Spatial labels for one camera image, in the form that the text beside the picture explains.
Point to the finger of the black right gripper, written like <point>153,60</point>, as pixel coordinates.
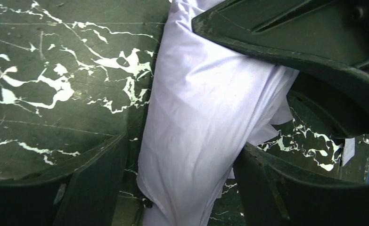
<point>326,40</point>

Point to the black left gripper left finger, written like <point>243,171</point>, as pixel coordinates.
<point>81,191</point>

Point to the white yellow card box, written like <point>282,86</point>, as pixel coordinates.
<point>348,150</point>

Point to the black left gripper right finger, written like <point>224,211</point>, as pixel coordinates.
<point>275,192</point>

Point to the lavender folding umbrella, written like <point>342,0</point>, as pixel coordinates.
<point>206,103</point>

